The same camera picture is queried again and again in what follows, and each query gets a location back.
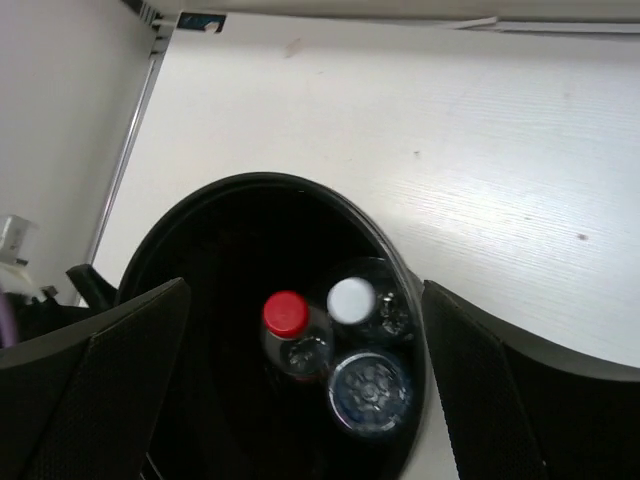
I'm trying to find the red label water bottle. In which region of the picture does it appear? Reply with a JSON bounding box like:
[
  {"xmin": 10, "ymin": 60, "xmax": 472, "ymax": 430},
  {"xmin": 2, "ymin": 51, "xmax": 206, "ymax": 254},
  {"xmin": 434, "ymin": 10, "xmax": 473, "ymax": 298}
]
[{"xmin": 261, "ymin": 290, "xmax": 335, "ymax": 382}]

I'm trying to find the black plastic waste bin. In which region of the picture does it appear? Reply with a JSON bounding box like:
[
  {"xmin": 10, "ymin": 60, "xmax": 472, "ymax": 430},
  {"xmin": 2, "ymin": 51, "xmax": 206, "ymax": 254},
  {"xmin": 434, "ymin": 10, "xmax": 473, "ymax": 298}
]
[{"xmin": 117, "ymin": 172, "xmax": 431, "ymax": 479}]

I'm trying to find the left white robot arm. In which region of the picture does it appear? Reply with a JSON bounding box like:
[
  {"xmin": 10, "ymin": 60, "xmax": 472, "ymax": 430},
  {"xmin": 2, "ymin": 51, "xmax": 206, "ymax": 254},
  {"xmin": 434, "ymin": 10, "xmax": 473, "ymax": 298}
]
[{"xmin": 1, "ymin": 215, "xmax": 117, "ymax": 348}]

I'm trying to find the blue label bottle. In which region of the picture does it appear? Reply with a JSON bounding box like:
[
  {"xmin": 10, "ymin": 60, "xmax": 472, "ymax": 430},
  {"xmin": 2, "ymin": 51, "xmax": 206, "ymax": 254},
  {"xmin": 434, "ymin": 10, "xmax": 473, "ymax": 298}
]
[
  {"xmin": 326, "ymin": 257, "xmax": 414, "ymax": 345},
  {"xmin": 327, "ymin": 349, "xmax": 413, "ymax": 440}
]

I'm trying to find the left aluminium frame rail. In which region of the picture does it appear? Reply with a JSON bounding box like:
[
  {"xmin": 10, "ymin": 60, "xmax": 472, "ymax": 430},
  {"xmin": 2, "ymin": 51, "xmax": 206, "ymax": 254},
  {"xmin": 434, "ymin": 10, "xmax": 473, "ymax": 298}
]
[{"xmin": 87, "ymin": 1, "xmax": 170, "ymax": 263}]

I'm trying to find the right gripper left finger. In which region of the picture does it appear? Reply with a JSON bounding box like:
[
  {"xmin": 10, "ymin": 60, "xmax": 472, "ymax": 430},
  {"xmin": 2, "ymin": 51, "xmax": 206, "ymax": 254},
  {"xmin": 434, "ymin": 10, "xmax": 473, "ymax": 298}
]
[{"xmin": 1, "ymin": 279, "xmax": 190, "ymax": 479}]

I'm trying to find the left blue corner label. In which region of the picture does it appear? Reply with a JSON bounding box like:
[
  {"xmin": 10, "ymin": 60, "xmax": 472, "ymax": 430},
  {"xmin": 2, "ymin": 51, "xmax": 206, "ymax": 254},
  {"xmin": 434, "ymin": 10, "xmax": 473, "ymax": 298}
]
[{"xmin": 176, "ymin": 12, "xmax": 227, "ymax": 34}]

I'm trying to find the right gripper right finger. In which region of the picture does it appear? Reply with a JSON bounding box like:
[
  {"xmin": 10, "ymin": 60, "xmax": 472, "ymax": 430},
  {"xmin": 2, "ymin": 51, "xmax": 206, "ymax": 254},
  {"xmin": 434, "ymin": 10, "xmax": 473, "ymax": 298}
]
[{"xmin": 422, "ymin": 281, "xmax": 639, "ymax": 479}]

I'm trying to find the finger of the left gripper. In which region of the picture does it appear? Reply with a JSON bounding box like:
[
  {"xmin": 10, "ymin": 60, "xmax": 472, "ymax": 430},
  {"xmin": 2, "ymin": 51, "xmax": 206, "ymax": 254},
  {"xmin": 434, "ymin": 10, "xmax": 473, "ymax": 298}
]
[{"xmin": 66, "ymin": 264, "xmax": 117, "ymax": 313}]

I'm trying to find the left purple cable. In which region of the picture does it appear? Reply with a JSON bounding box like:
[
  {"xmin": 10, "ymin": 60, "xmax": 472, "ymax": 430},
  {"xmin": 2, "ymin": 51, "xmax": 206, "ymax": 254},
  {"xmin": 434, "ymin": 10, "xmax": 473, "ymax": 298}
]
[{"xmin": 0, "ymin": 289, "xmax": 19, "ymax": 349}]

